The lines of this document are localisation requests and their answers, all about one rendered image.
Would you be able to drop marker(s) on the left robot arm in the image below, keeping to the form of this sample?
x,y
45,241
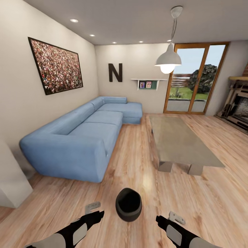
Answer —
x,y
71,235

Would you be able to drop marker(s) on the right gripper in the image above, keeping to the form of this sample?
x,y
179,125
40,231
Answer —
x,y
162,222

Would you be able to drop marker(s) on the sofa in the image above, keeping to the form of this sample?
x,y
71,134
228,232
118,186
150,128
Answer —
x,y
79,144

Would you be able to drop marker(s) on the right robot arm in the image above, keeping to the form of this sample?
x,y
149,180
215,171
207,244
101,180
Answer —
x,y
181,237

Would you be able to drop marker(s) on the cauldron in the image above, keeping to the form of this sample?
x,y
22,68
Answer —
x,y
128,205

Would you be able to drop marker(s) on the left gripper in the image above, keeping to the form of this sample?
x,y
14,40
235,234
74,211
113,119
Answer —
x,y
94,217

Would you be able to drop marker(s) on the shelf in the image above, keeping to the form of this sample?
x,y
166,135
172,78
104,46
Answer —
x,y
155,83

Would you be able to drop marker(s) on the decorative sign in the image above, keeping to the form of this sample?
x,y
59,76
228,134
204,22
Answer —
x,y
118,76

